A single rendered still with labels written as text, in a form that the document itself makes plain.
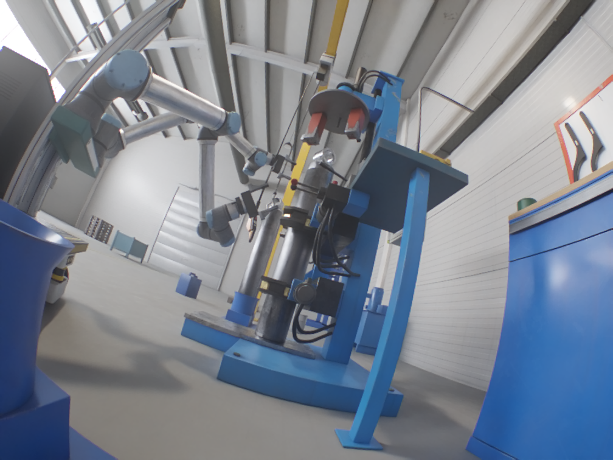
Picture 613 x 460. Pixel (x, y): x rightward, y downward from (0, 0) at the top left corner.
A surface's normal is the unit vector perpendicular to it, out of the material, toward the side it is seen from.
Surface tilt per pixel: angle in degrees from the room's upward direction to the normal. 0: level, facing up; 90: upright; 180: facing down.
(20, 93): 90
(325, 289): 90
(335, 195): 90
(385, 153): 180
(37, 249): 116
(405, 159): 180
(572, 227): 90
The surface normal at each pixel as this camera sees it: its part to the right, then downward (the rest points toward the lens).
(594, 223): -0.96, -0.29
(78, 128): 0.64, -0.05
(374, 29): -0.39, 0.87
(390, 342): 0.11, -0.27
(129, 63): 0.86, 0.14
